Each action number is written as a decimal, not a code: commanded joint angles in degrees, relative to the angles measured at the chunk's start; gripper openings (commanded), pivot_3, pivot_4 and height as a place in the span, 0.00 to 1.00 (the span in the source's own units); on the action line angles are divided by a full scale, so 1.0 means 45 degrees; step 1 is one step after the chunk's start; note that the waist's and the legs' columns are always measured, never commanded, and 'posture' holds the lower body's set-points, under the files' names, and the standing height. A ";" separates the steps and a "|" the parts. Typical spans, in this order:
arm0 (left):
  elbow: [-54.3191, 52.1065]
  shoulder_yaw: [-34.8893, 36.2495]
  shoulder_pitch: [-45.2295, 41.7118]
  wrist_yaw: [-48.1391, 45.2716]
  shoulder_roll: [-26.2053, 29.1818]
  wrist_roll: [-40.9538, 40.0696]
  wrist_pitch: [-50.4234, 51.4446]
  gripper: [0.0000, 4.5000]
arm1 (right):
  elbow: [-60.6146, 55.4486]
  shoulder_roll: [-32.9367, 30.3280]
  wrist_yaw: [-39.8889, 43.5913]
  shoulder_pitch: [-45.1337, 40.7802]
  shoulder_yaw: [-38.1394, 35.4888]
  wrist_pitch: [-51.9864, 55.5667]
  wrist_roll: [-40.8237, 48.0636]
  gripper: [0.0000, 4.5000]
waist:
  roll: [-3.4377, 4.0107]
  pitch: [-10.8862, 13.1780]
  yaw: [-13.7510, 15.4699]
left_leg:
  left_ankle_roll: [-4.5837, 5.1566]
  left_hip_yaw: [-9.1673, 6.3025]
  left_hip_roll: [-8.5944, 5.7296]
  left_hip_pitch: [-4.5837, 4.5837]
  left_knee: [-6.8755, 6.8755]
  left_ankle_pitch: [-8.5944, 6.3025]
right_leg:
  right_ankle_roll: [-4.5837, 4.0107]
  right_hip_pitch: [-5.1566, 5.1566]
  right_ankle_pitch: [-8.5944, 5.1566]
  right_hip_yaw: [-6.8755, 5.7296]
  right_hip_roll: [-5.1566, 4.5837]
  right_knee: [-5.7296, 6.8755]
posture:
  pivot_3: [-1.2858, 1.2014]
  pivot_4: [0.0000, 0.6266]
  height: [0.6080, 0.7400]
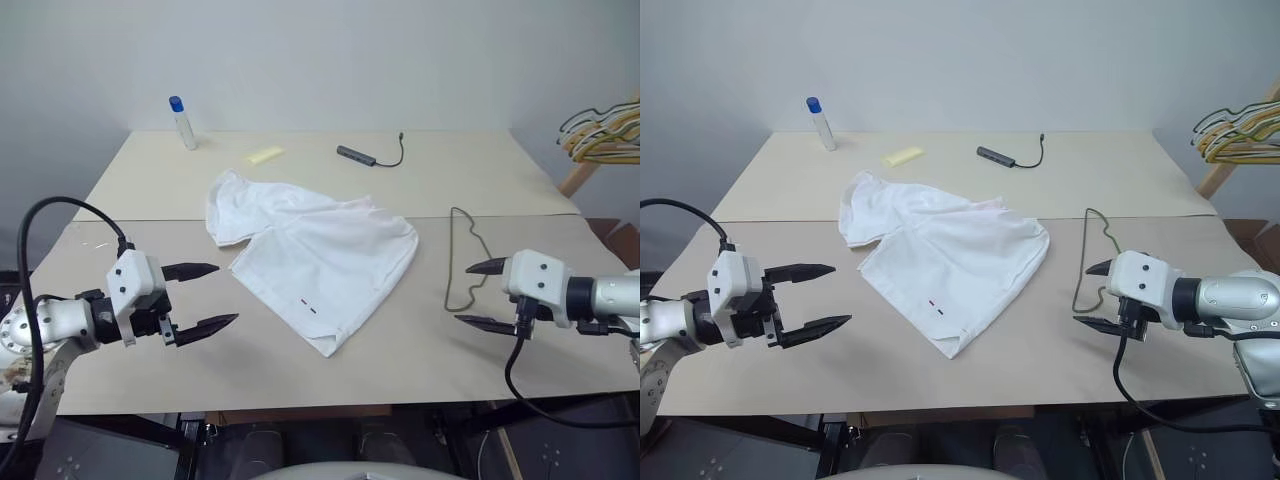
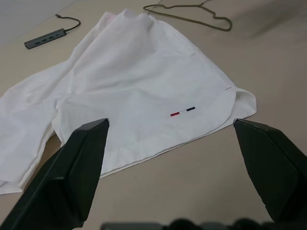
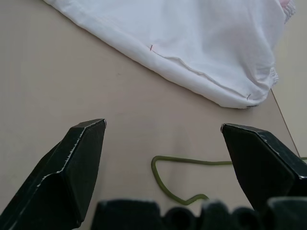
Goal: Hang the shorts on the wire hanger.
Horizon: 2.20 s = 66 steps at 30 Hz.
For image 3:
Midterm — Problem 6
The green cord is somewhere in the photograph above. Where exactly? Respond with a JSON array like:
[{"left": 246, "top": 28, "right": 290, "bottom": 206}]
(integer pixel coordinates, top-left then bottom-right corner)
[{"left": 151, "top": 155, "right": 307, "bottom": 206}]

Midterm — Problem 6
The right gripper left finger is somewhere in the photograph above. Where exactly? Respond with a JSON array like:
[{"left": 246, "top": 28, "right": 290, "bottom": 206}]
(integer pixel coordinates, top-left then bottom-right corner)
[{"left": 0, "top": 118, "right": 107, "bottom": 230}]

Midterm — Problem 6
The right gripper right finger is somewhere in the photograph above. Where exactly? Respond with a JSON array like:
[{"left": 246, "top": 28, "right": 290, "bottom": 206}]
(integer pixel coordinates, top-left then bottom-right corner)
[{"left": 220, "top": 123, "right": 307, "bottom": 210}]

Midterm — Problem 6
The white garment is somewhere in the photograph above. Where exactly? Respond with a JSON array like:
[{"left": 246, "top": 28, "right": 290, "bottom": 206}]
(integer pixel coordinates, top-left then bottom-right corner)
[{"left": 43, "top": 0, "right": 297, "bottom": 110}]

